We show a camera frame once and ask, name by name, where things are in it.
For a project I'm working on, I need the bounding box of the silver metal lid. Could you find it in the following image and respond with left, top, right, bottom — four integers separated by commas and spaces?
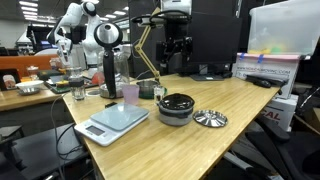
192, 109, 229, 129

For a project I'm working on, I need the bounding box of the white printed cardboard box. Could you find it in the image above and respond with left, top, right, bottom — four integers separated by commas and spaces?
231, 52, 301, 101

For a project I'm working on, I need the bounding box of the black office chair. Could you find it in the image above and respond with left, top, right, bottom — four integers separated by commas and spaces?
233, 114, 320, 180

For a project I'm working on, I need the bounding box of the glass kettle with black handle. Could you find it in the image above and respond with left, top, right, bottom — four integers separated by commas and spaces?
93, 21, 131, 100

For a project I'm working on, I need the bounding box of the white digital kitchen scale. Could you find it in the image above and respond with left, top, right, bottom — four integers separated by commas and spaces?
74, 102, 151, 148

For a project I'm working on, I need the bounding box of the translucent plastic storage bin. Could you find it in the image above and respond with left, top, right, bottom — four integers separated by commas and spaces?
247, 0, 320, 57

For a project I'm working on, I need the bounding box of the small flat black piece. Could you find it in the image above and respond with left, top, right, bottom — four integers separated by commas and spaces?
104, 101, 118, 110

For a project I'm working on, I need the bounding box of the white box with red letters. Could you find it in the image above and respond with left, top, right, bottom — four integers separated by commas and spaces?
262, 94, 300, 133

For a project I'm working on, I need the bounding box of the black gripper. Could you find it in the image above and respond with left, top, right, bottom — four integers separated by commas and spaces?
163, 35, 194, 68

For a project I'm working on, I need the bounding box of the white bowl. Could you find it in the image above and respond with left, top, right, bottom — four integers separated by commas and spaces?
15, 79, 45, 96

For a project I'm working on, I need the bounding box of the black cable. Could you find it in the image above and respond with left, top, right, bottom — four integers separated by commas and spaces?
49, 93, 88, 180

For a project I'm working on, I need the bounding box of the gray cooking pot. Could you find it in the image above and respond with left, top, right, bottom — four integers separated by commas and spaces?
157, 99, 196, 127

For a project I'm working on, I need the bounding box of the black computer monitor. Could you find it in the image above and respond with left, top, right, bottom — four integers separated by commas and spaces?
180, 11, 243, 82

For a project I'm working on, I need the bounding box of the pink plastic cup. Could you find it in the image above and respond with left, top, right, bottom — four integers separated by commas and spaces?
121, 83, 141, 106

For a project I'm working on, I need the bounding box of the black low side table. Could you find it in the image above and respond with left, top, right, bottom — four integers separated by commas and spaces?
0, 122, 89, 180

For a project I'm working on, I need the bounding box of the metal bowl with green rim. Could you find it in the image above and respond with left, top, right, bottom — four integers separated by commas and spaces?
136, 79, 168, 100

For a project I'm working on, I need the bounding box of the glass jar with black band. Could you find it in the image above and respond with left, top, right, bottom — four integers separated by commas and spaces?
67, 66, 87, 102

